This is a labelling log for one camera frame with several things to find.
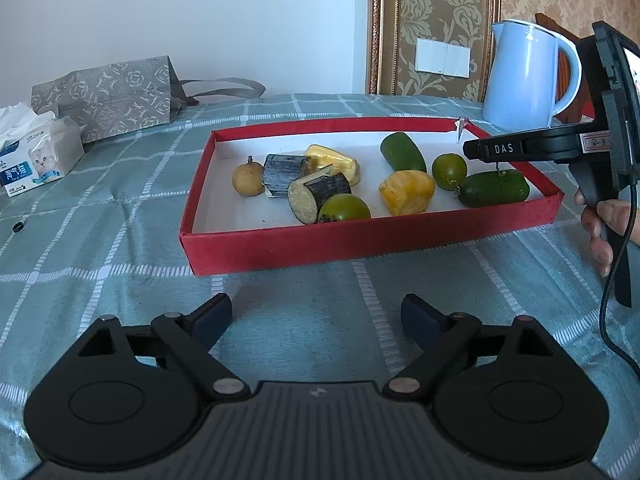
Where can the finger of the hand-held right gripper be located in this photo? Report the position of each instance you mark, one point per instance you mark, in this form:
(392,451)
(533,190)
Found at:
(500,149)

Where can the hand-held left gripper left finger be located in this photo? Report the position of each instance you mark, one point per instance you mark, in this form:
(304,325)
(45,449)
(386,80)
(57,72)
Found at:
(212,317)

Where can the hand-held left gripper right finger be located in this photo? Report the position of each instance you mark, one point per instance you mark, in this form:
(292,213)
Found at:
(420,317)

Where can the bitten green cucumber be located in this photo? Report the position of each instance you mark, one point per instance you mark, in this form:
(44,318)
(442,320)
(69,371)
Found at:
(492,190)

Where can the green tomato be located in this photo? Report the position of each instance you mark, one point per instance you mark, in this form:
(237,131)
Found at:
(345,209)
(449,171)

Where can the whole green cucumber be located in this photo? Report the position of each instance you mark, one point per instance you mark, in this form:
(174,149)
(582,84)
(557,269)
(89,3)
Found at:
(402,152)

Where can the red shallow cardboard box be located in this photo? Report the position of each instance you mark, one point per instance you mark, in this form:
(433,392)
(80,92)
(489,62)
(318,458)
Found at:
(240,220)

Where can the orange-yellow jackfruit piece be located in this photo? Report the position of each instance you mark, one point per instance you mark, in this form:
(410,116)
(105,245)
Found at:
(407,194)

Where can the brown longan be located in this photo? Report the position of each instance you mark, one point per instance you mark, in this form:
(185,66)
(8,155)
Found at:
(247,179)

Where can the dark sugarcane piece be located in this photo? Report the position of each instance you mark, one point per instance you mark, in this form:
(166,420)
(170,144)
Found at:
(312,197)

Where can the dark eggplant piece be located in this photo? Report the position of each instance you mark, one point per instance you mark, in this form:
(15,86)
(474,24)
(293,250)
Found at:
(282,172)

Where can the pale yellow jackfruit piece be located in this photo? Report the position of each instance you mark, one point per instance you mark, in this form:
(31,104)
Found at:
(335,161)

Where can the person's right hand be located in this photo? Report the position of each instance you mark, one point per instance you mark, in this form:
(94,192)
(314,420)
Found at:
(620,220)

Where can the brown wooden chair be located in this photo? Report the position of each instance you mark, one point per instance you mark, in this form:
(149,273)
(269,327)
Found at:
(565,75)

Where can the light blue electric kettle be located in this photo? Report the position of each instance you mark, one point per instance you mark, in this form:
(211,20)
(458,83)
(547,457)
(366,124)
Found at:
(520,80)

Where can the green checked tablecloth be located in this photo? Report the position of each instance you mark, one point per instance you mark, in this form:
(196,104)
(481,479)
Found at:
(300,300)

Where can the gold framed wallpaper panel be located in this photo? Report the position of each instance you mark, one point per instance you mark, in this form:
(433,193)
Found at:
(435,5)

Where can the white tissue pack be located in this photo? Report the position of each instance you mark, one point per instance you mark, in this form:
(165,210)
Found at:
(40,160)

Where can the grey patterned gift bag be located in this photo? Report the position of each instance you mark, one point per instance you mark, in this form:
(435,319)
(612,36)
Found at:
(110,100)

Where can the white wall switch panel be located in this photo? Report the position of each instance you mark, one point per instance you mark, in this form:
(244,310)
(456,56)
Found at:
(442,57)

